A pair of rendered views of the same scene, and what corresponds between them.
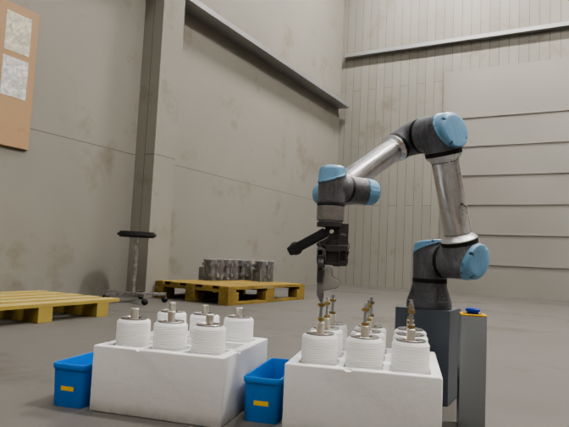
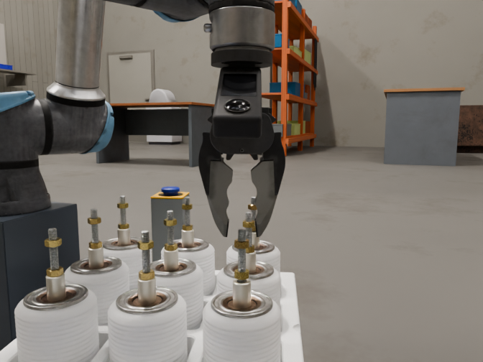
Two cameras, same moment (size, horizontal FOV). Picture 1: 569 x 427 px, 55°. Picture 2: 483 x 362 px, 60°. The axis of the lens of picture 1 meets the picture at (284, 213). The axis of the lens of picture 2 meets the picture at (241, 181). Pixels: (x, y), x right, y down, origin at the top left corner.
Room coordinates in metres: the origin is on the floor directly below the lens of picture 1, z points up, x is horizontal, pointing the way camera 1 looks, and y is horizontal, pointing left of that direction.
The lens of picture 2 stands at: (1.54, 0.37, 0.47)
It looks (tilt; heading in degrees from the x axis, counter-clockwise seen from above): 8 degrees down; 262
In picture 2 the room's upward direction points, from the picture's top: straight up
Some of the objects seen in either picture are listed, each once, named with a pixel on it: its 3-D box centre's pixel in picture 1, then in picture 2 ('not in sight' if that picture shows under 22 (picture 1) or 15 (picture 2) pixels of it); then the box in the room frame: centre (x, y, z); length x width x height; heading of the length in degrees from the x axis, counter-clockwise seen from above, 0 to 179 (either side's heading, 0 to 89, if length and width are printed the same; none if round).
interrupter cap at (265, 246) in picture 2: (411, 341); (253, 247); (1.42, -0.34, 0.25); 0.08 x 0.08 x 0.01
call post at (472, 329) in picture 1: (471, 369); (172, 263); (1.57, -0.55, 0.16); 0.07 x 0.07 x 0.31; 77
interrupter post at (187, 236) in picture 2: not in sight; (187, 238); (1.54, -0.37, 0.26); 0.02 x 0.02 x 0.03
